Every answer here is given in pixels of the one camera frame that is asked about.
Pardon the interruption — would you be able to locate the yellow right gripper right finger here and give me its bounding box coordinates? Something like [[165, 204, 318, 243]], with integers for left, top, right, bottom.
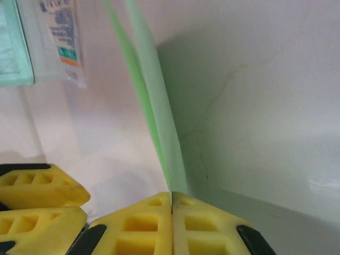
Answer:
[[172, 191, 274, 255]]

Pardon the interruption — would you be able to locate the mint green zipper pouch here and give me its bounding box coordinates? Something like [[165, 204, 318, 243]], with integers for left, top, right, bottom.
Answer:
[[0, 0, 35, 88]]

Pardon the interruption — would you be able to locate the small printed sachet packet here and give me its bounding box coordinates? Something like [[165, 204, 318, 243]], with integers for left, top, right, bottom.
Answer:
[[18, 0, 88, 89]]

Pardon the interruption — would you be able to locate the light green cloth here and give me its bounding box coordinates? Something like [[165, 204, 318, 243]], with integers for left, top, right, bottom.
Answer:
[[103, 0, 189, 197]]

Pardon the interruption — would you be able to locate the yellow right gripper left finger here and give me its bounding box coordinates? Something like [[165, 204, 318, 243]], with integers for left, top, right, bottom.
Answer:
[[67, 191, 173, 255]]

